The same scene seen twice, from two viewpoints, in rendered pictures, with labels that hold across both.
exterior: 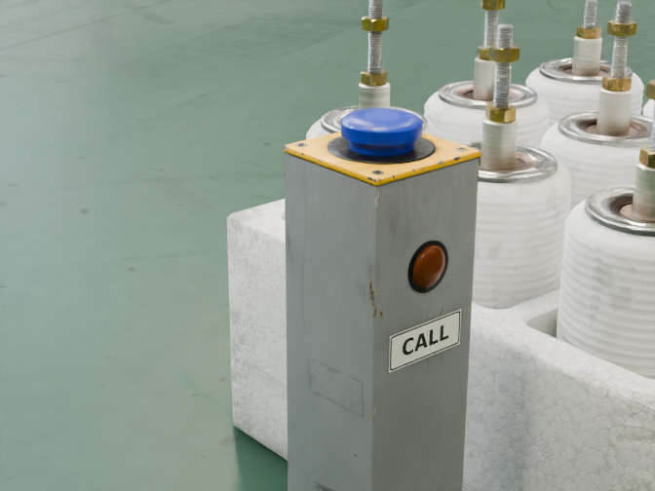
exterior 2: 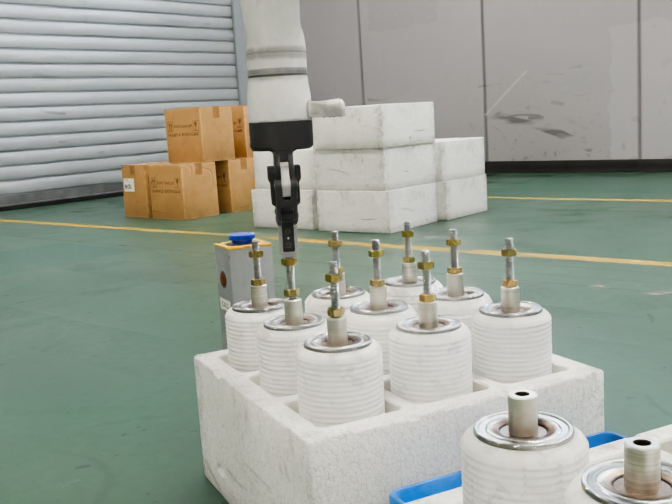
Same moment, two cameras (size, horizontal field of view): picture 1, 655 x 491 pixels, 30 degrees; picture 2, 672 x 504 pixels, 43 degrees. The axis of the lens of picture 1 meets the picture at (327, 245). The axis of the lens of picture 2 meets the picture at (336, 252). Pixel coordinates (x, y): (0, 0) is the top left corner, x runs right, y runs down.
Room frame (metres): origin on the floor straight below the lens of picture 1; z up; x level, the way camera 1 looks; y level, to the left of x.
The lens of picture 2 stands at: (1.04, -1.24, 0.50)
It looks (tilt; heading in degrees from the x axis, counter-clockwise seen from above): 9 degrees down; 105
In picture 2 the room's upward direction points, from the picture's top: 4 degrees counter-clockwise
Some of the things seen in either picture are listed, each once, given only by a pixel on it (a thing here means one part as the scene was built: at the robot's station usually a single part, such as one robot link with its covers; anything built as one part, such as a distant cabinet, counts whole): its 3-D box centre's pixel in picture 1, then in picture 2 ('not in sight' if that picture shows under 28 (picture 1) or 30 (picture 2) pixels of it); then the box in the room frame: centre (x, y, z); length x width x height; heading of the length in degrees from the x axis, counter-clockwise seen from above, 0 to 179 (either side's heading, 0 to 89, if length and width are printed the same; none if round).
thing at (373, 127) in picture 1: (381, 136); (242, 239); (0.58, -0.03, 0.32); 0.04 x 0.04 x 0.02
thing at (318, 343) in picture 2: not in sight; (337, 342); (0.81, -0.37, 0.25); 0.08 x 0.08 x 0.01
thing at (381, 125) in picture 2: not in sight; (373, 125); (0.28, 2.49, 0.45); 0.39 x 0.39 x 0.18; 64
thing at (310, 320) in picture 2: not in sight; (294, 322); (0.73, -0.28, 0.25); 0.08 x 0.08 x 0.01
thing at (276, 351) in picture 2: not in sight; (300, 394); (0.73, -0.28, 0.16); 0.10 x 0.10 x 0.18
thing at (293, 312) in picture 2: not in sight; (293, 312); (0.73, -0.28, 0.26); 0.02 x 0.02 x 0.03
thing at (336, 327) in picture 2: not in sight; (337, 331); (0.81, -0.37, 0.26); 0.02 x 0.02 x 0.03
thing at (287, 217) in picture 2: not in sight; (288, 231); (0.74, -0.30, 0.37); 0.03 x 0.01 x 0.05; 110
